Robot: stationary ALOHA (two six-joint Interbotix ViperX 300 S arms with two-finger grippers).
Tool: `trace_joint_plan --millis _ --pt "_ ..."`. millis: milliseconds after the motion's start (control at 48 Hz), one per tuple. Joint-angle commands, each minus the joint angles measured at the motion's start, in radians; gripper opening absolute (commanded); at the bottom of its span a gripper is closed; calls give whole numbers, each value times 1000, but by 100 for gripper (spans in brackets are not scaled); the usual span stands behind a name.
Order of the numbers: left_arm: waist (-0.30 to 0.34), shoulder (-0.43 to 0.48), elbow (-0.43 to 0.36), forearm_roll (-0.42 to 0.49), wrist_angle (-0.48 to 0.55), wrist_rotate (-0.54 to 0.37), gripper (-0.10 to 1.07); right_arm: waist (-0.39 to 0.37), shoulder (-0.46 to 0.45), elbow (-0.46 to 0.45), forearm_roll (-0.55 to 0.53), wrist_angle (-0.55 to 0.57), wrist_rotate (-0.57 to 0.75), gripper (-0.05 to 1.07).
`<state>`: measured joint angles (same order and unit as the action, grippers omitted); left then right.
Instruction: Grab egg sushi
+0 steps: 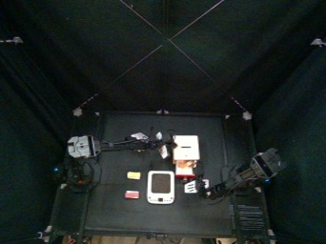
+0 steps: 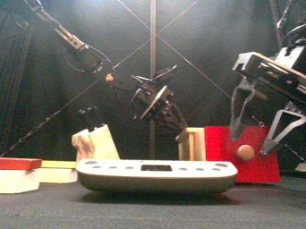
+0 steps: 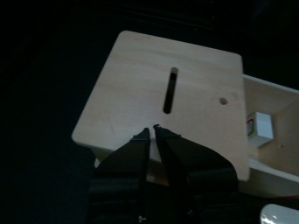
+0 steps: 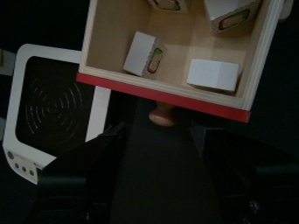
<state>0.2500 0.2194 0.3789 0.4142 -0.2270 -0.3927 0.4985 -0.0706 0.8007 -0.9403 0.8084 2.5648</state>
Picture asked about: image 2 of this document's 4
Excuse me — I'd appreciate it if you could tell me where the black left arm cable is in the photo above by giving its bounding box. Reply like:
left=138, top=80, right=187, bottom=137
left=63, top=44, right=114, bottom=73

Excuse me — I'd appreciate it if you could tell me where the wooden toy knife block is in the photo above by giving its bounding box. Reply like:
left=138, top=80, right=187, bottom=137
left=71, top=123, right=120, bottom=163

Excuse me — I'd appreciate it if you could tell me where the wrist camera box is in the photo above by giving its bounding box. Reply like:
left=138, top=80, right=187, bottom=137
left=274, top=40, right=306, bottom=73
left=144, top=64, right=179, bottom=88

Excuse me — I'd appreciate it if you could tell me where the red and white box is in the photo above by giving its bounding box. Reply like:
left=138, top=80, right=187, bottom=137
left=0, top=157, right=43, bottom=195

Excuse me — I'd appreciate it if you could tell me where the yellow egg sushi toy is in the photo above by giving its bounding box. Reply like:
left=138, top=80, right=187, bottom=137
left=39, top=159, right=79, bottom=184

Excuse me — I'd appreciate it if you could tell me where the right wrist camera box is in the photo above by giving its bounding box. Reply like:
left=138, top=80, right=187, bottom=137
left=274, top=40, right=306, bottom=73

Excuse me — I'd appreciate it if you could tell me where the white oval toy board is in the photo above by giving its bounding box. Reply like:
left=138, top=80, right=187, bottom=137
left=75, top=158, right=239, bottom=195

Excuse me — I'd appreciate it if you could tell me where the round wooden knob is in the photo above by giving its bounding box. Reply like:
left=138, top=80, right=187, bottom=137
left=235, top=144, right=257, bottom=162

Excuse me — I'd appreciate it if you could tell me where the pale wooden toy frame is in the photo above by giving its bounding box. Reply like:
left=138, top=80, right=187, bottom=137
left=175, top=127, right=207, bottom=162

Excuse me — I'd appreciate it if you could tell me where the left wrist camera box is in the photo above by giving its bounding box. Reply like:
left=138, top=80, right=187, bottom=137
left=144, top=64, right=179, bottom=88

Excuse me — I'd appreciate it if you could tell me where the vertical metal frame pole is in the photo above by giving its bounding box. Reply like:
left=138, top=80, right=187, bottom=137
left=148, top=0, right=158, bottom=161

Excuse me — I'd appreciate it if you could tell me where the thin diagonal brace wire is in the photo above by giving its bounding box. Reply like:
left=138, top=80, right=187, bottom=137
left=0, top=0, right=201, bottom=157
left=116, top=0, right=233, bottom=100

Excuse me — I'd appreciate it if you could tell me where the black toy knife handle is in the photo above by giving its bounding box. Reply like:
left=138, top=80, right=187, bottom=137
left=78, top=108, right=92, bottom=132
left=88, top=105, right=107, bottom=130

